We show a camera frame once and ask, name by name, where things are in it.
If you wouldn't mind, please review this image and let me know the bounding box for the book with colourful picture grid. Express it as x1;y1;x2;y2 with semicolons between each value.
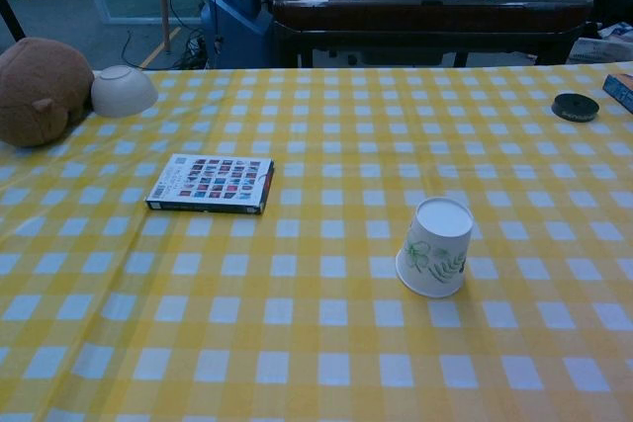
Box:
144;152;276;216

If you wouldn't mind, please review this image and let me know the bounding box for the white plastic basket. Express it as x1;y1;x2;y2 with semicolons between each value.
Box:
568;36;633;66

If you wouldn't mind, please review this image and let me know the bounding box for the dark wooden mahjong table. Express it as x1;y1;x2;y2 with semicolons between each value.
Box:
271;0;594;69

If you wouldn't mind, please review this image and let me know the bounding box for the white paper cup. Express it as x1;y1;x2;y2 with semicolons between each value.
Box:
395;197;475;299

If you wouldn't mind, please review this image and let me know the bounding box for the tangled black cable bundle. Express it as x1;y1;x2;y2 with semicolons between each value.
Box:
170;29;212;70

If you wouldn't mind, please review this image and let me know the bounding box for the yellow white checked tablecloth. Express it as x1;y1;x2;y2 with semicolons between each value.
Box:
0;63;633;422

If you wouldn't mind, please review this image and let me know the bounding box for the black round disc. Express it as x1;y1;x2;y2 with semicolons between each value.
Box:
551;93;600;124

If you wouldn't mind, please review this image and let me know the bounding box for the beige upturned bowl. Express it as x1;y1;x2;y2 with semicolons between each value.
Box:
90;64;159;120

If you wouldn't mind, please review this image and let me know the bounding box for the brown plush toy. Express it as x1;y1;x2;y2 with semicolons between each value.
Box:
0;37;95;148

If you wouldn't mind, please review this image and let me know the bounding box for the blue orange snack box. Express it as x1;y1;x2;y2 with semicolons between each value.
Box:
601;72;633;115

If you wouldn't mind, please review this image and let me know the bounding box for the blue machine base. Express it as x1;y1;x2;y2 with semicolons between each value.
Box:
200;0;276;70

